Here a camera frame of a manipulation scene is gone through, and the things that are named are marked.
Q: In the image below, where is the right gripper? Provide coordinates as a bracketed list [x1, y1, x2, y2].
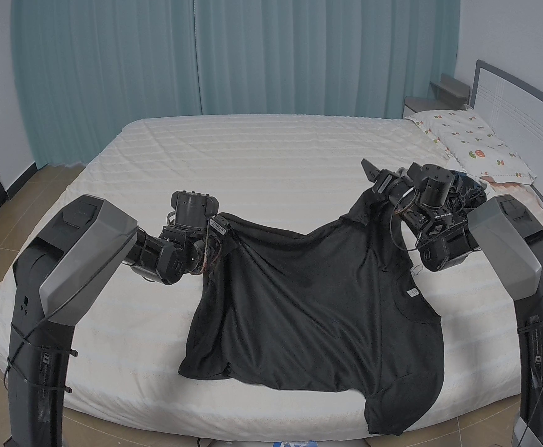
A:
[362, 158, 421, 206]

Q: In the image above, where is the bed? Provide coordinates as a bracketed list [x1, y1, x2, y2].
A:
[0, 60, 543, 439]

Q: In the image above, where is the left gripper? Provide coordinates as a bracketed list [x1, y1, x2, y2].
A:
[205, 213, 236, 251]

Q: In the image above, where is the blue-green curtain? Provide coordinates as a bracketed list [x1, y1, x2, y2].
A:
[11, 0, 202, 169]
[192, 0, 461, 121]

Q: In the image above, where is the white printed pillow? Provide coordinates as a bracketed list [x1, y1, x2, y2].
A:
[404, 107, 537, 185]

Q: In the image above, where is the pile of clothes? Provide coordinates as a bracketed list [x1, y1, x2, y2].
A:
[449, 169, 491, 213]

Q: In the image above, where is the grey bedside table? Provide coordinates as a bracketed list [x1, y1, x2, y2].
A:
[404, 74, 470, 119]

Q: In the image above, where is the black cable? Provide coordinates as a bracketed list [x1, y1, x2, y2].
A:
[2, 266, 101, 390]

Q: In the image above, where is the black T-shirt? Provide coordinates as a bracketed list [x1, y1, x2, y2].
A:
[178, 182, 446, 436]

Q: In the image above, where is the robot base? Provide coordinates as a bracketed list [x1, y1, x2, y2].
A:
[201, 439, 365, 447]

